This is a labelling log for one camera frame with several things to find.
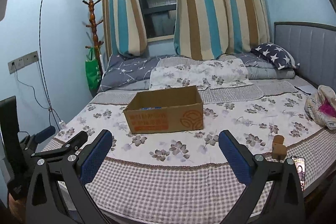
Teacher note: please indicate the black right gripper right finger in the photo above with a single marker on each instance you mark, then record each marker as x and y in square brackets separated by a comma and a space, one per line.
[285, 200]

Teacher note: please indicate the left striped curtain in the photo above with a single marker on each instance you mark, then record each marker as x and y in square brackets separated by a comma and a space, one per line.
[124, 28]

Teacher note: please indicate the smartphone with lit screen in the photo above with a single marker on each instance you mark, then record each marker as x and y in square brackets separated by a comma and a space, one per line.
[300, 167]

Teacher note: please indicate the navy star pillow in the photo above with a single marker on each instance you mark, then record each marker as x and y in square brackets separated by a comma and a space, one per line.
[276, 55]

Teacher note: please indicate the brown cardboard box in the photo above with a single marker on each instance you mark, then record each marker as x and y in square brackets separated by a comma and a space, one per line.
[182, 110]

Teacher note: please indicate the striped curtain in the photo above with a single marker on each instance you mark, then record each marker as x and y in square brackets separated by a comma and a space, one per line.
[124, 28]
[207, 29]

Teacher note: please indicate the green shopping bag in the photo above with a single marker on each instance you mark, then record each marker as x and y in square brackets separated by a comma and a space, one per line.
[92, 70]

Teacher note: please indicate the blue glue tube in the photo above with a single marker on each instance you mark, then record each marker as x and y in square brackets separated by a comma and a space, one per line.
[150, 108]

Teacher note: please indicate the small wooden figure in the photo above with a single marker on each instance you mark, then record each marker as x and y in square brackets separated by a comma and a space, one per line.
[279, 150]

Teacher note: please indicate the wooden coat rack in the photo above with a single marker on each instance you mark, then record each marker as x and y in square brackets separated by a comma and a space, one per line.
[93, 26]

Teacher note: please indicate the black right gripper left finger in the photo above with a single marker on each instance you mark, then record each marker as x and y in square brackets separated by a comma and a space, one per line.
[76, 164]

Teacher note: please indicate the wall power outlet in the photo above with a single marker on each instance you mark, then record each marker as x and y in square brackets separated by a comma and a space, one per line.
[23, 61]

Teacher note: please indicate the folded floral quilt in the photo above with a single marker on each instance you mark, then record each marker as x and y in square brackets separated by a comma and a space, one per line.
[212, 74]

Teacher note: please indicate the right striped curtain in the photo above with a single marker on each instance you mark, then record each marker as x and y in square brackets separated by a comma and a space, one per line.
[207, 29]

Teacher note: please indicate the floral bed cover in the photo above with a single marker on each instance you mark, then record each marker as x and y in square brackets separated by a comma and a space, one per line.
[183, 177]

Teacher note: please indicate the white pink plastic bag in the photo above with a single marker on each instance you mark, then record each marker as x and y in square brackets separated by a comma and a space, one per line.
[321, 107]

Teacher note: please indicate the grey blue star duvet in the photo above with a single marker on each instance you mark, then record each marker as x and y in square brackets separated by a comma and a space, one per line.
[129, 73]

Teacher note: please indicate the grey padded headboard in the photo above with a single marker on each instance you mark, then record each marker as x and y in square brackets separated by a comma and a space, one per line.
[312, 45]

